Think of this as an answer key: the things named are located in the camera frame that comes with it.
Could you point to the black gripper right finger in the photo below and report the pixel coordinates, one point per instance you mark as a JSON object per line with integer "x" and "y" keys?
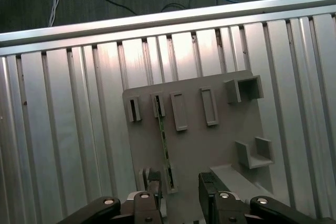
{"x": 225, "y": 208}

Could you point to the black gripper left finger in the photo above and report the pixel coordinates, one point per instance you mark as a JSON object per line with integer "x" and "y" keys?
{"x": 141, "y": 208}

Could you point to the green RAM stick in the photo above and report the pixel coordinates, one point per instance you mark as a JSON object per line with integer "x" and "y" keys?
{"x": 162, "y": 133}

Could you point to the grey parts rack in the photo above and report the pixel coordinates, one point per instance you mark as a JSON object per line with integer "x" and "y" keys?
{"x": 199, "y": 145}

